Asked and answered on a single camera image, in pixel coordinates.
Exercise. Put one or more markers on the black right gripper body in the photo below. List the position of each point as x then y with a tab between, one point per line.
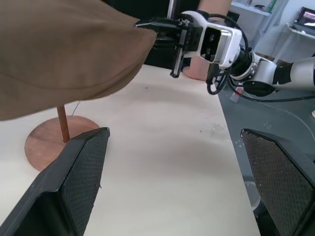
192	39

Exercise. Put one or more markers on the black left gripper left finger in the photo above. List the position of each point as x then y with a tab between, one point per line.
73	177

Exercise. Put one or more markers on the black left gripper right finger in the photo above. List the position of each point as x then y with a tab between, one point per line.
278	182

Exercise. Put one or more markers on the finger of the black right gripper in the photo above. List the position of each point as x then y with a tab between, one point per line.
166	40
162	24

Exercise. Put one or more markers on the brown fabric cap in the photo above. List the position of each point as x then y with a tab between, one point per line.
61	49

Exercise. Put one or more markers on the wooden hat stand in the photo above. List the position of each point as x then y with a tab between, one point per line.
44	147

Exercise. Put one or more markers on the person's bare hand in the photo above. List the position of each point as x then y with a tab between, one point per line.
198	70

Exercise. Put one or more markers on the white shelf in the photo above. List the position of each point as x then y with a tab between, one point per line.
248	6

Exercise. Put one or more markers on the small clear plastic piece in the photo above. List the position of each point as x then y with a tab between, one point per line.
236	94

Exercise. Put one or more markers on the dark monitor with screen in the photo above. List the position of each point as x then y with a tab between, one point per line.
306	17

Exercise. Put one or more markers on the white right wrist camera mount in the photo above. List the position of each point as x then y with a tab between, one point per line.
221	44

